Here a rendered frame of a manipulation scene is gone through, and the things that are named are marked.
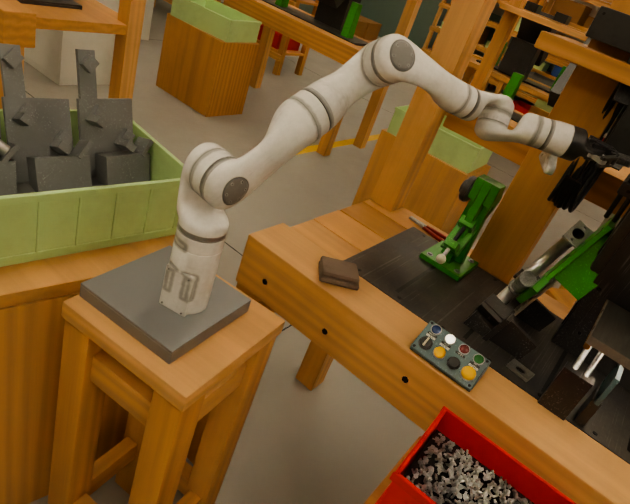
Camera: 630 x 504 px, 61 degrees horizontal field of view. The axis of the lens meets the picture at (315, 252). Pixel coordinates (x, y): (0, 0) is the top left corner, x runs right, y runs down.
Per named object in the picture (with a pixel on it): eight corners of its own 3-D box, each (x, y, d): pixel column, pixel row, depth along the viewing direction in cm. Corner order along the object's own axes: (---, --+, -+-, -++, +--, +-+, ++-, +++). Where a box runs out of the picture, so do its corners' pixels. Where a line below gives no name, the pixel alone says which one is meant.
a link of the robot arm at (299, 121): (329, 103, 94) (293, 82, 98) (207, 189, 85) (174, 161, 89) (332, 142, 101) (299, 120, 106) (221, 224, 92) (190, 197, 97)
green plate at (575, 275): (559, 316, 116) (640, 255, 103) (530, 288, 118) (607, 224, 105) (570, 299, 124) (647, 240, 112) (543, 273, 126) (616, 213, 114)
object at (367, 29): (344, 47, 931) (353, 21, 908) (308, 30, 959) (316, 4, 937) (375, 48, 1026) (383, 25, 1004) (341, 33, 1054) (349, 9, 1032)
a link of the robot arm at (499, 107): (524, 100, 119) (482, 75, 112) (510, 138, 120) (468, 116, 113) (501, 101, 125) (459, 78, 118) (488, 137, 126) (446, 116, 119)
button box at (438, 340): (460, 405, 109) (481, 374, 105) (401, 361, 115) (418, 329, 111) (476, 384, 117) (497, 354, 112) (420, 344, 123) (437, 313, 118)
